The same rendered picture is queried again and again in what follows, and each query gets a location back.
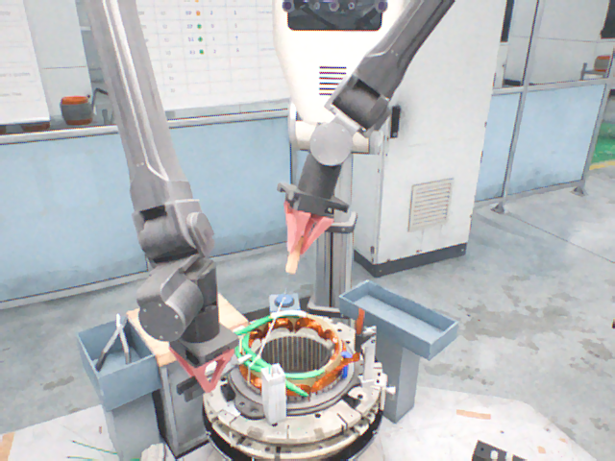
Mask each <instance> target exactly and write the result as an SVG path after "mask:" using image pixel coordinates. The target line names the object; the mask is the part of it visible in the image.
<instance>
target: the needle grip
mask: <svg viewBox="0 0 615 461"><path fill-rule="evenodd" d="M303 242H304V237H303V236H302V235H301V236H300V239H299V241H298V243H297V245H296V247H295V249H294V250H293V252H292V253H289V257H288V261H287V264H286V268H285V271H286V272H287V273H290V274H294V273H296V268H297V264H298V260H299V256H300V252H301V249H302V245H303Z"/></svg>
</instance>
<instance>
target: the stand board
mask: <svg viewBox="0 0 615 461"><path fill-rule="evenodd" d="M218 301H219V314H220V323H221V324H222V325H223V326H225V327H226V328H228V329H230V330H231V331H234V330H235V329H237V328H240V327H244V328H246V327H247V326H248V320H247V319H246V318H245V317H244V316H242V315H241V314H240V313H239V312H238V311H237V310H236V309H235V308H234V307H233V306H232V305H231V304H230V303H229V302H228V301H227V300H225V299H224V298H223V297H222V296H221V295H220V294H219V293H218ZM139 309H140V308H139ZM139 309H137V310H134V311H131V312H128V313H127V315H129V317H130V318H131V320H132V321H133V323H134V324H135V326H136V327H137V329H138V330H139V332H140V333H141V334H142V336H143V337H144V339H145V340H146V342H147V343H148V344H149V346H150V347H151V349H152V350H153V352H154V353H155V354H156V359H157V364H158V365H159V367H161V366H163V365H166V364H168V363H172V362H174V361H176V360H177V359H176V356H175V355H174V354H173V353H172V351H170V350H169V348H168V345H169V342H161V341H159V340H156V339H154V338H152V337H151V336H149V335H148V334H147V333H146V332H145V331H144V330H143V329H142V327H141V325H140V323H139V320H138V312H139Z"/></svg>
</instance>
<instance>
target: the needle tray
mask: <svg viewBox="0 0 615 461"><path fill-rule="evenodd" d="M359 308H360V309H362V314H363V311H364V315H363V318H364V326H365V327H366V328H373V327H376V328H377V335H376V348H375V355H376V357H377V359H378V360H379V362H380V363H381V367H382V373H383V374H385V375H387V379H386V387H387V388H388V389H389V384H394V385H395V394H394V399H393V400H392V399H389V398H388V394H385V398H384V406H383V415H382V416H384V417H385V418H386V419H387V420H389V421H390V422H392V423H393V424H395V423H397V422H398V421H399V420H400V419H401V418H402V417H403V416H404V415H405V414H407V413H408V412H409V411H410V410H411V409H412V408H413V407H414V404H415V397H416V387H417V379H418V372H419V364H420V355H421V356H423V358H424V359H426V360H428V361H431V360H432V359H433V358H434V357H436V356H437V354H438V353H439V352H440V351H442V350H443V349H444V348H445V347H446V346H447V345H449V344H450V343H451V342H453V341H454V340H455V339H456V338H457V333H458V326H459V321H457V320H454V319H452V318H449V317H447V316H445V315H443V314H441V313H439V312H436V310H434V309H432V308H430V307H428V306H426V305H424V304H421V303H417V302H416V301H414V300H412V299H409V298H407V297H405V296H403V295H401V294H399V293H396V292H394V291H392V290H390V289H388V288H386V287H383V286H381V285H379V284H376V283H374V282H373V281H370V280H367V281H365V282H363V283H362V284H360V285H358V286H356V287H355V288H353V289H351V290H349V291H348V292H346V293H344V294H342V295H341V296H339V312H341V313H343V314H344V315H346V316H348V317H350V318H352V319H354V320H355V321H356V320H357V316H358V309H359Z"/></svg>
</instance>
